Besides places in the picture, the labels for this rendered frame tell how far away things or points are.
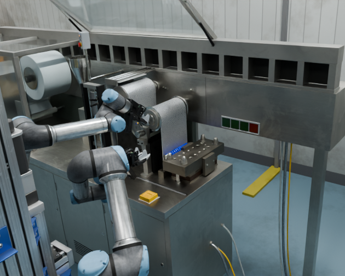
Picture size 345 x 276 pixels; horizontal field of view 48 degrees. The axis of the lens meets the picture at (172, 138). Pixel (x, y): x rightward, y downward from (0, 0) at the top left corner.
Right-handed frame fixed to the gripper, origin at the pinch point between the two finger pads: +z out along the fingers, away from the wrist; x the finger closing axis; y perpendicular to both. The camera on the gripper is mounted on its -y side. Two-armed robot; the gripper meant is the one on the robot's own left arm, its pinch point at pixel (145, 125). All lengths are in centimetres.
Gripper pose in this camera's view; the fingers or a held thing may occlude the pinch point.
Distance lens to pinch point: 218.1
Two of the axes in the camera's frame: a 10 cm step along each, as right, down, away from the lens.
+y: 3.7, -9.2, 1.6
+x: -7.7, -2.0, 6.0
